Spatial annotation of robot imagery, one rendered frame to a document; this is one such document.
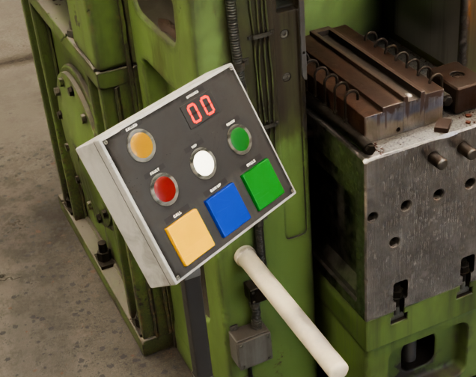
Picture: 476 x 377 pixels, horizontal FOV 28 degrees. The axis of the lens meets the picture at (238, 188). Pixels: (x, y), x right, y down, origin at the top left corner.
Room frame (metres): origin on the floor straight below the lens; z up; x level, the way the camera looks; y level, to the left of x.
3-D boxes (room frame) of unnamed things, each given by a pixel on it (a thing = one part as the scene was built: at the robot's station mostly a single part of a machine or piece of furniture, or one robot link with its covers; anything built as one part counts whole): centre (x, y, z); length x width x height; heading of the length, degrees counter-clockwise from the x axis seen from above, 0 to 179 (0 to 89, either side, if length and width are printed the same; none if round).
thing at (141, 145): (1.38, 0.16, 1.16); 0.05 x 0.03 x 0.04; 112
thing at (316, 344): (1.55, -0.09, 0.62); 0.44 x 0.05 x 0.05; 22
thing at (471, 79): (1.89, -0.52, 0.95); 0.12 x 0.08 x 0.06; 22
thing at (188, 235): (1.32, 0.09, 1.01); 0.07 x 0.05 x 0.07; 137
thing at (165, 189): (1.35, 0.13, 1.09); 0.05 x 0.03 x 0.04; 112
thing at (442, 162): (1.71, -0.43, 0.87); 0.04 x 0.03 x 0.03; 22
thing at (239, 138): (1.50, -0.01, 1.09); 0.05 x 0.03 x 0.04; 112
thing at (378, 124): (1.96, -0.29, 0.96); 0.42 x 0.20 x 0.09; 22
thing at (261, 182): (1.47, -0.04, 1.01); 0.07 x 0.05 x 0.07; 137
